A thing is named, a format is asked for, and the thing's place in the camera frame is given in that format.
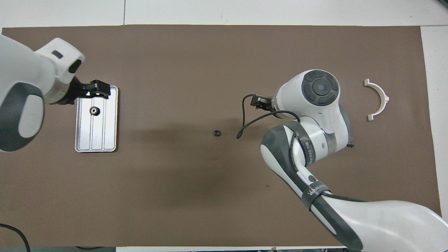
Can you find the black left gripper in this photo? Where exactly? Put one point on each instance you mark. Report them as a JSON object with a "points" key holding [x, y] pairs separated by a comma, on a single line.
{"points": [[78, 91]]}

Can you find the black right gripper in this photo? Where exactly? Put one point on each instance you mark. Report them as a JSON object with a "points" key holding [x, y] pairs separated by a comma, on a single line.
{"points": [[265, 103]]}

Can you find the small black knob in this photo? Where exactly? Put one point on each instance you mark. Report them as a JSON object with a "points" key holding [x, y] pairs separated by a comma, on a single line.
{"points": [[94, 111]]}

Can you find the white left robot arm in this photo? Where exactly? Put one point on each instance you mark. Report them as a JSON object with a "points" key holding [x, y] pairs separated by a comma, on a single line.
{"points": [[21, 70]]}

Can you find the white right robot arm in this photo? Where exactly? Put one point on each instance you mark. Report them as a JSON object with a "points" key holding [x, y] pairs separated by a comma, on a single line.
{"points": [[315, 115]]}

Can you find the silver metal tray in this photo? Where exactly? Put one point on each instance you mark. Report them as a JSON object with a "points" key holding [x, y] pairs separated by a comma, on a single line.
{"points": [[105, 133]]}

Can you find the long dark grey brake pad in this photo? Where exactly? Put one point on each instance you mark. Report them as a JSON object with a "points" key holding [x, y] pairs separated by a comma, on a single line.
{"points": [[351, 143]]}

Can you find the brown table mat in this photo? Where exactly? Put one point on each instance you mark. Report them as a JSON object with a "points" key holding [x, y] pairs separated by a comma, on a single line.
{"points": [[175, 196]]}

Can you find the white semicircular plastic bracket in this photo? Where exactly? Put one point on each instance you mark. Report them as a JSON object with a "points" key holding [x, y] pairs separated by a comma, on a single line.
{"points": [[381, 94]]}

